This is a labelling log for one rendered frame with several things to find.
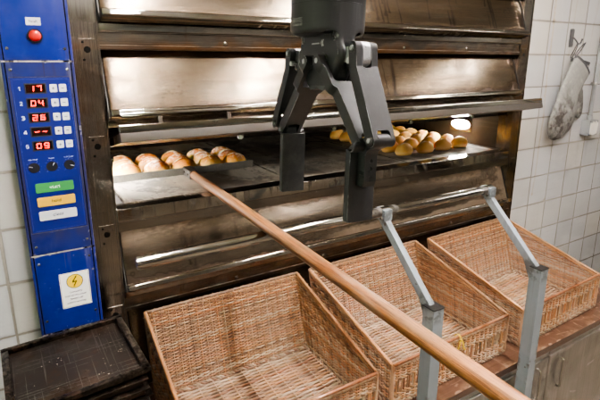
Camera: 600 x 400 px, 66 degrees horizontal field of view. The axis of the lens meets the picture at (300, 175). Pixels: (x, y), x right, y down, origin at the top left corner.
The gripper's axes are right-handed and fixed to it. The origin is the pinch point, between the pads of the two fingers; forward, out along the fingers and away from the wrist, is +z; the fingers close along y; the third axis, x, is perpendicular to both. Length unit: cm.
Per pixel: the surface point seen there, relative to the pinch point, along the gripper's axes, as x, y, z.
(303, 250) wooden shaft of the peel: 21, -41, 24
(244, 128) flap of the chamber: 25, -83, 1
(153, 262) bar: -7, -60, 29
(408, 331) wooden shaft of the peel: 21.5, -7.2, 25.6
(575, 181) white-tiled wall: 235, -106, 38
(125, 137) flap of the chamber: -8, -82, 3
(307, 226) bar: 34, -61, 26
